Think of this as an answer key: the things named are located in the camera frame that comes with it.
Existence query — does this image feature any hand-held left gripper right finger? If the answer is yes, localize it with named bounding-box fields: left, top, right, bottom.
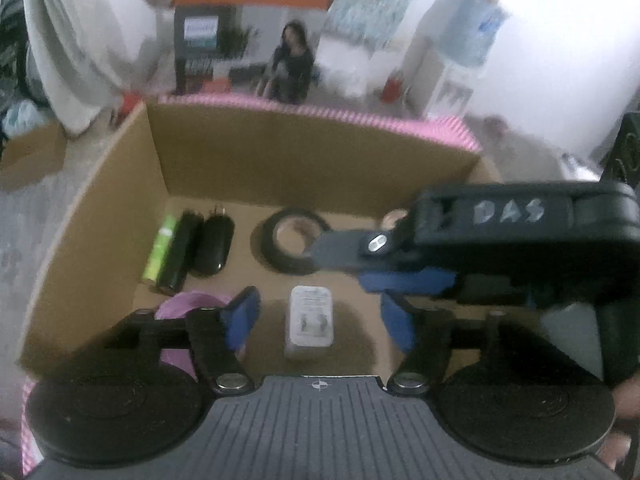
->
left=379, top=291, right=556, bottom=397

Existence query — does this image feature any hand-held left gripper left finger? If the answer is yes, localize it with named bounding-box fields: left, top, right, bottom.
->
left=97, top=286, right=262, bottom=396

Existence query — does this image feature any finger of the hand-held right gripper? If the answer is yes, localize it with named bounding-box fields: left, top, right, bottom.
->
left=304, top=229, right=416, bottom=277
left=359, top=267, right=458, bottom=298

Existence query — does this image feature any purple plastic lid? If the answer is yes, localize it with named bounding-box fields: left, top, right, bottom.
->
left=154, top=291, right=236, bottom=376

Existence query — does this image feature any gold round compact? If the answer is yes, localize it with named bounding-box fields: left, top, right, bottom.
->
left=381, top=209, right=410, bottom=231

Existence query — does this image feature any white charger plug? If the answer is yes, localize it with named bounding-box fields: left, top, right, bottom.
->
left=284, top=285, right=336, bottom=363

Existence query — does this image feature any black tape roll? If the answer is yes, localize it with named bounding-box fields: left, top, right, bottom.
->
left=261, top=207, right=332, bottom=276

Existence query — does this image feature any black key fob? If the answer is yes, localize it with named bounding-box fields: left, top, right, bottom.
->
left=192, top=203, right=236, bottom=277

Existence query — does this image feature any black cylinder tube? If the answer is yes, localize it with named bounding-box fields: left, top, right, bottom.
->
left=156, top=210, right=205, bottom=296

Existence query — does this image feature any green glue stick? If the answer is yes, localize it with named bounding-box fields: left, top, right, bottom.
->
left=141, top=214, right=180, bottom=286

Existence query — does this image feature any brown cardboard box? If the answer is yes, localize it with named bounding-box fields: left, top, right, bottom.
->
left=17, top=100, right=501, bottom=386

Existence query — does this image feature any person's right forearm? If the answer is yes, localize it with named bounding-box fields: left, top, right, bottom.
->
left=612, top=377, right=640, bottom=466

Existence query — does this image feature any white water dispenser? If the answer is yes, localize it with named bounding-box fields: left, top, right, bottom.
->
left=405, top=35, right=476, bottom=121

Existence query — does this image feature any red canister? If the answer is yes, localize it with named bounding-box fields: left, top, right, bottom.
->
left=380, top=70, right=406, bottom=104

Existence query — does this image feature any large water bottle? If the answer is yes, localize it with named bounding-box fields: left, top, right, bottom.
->
left=440, top=0, right=508, bottom=68

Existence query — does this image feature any red packet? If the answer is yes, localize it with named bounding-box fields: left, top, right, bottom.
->
left=117, top=91, right=147, bottom=123

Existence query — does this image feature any small cardboard box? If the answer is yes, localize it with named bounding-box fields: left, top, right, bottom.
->
left=0, top=122, right=68, bottom=188

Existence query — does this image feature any light blue plastic bag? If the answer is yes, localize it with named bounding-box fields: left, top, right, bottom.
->
left=0, top=100, right=41, bottom=137

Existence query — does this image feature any beige curtain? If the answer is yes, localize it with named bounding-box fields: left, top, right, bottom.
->
left=20, top=0, right=156, bottom=136

